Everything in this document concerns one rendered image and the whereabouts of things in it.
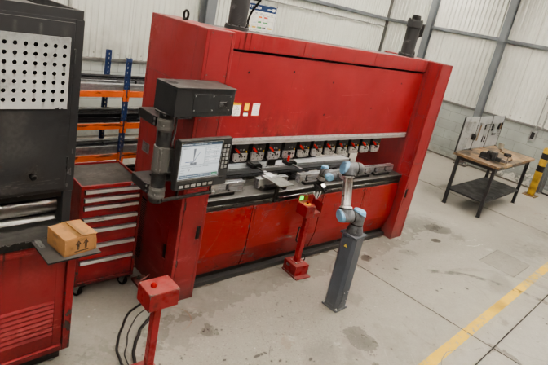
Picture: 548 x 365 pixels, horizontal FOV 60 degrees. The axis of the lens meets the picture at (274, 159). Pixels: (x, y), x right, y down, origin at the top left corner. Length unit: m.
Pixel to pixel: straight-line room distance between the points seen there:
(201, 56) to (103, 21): 4.46
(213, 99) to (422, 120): 3.37
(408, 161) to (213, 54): 3.35
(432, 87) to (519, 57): 5.65
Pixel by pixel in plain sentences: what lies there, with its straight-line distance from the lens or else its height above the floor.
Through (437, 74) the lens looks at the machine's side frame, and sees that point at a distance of 5.92.
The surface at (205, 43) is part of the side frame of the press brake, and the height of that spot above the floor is 2.19.
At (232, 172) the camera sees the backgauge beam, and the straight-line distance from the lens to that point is 4.60.
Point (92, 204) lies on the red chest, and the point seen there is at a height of 0.84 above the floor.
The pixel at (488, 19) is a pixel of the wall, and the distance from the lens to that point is 11.76.
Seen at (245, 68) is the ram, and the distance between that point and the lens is 3.97.
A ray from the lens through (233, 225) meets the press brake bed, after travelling 4.36.
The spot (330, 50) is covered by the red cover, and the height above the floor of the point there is 2.25.
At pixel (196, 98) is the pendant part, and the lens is 3.10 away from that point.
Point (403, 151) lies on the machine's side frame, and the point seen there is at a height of 1.15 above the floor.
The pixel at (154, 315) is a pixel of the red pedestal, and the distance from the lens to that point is 3.15.
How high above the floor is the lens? 2.51
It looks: 17 degrees down
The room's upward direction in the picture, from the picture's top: 12 degrees clockwise
